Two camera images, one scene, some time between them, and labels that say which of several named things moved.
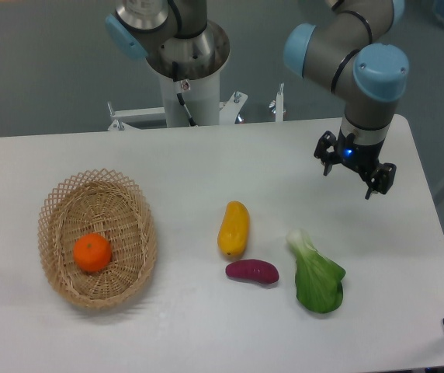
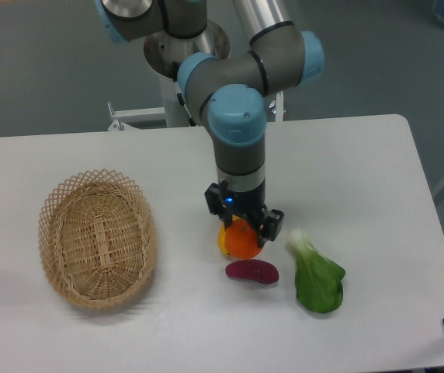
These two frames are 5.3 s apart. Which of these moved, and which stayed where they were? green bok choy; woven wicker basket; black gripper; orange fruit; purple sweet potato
Moved: orange fruit; black gripper
Stayed: woven wicker basket; purple sweet potato; green bok choy
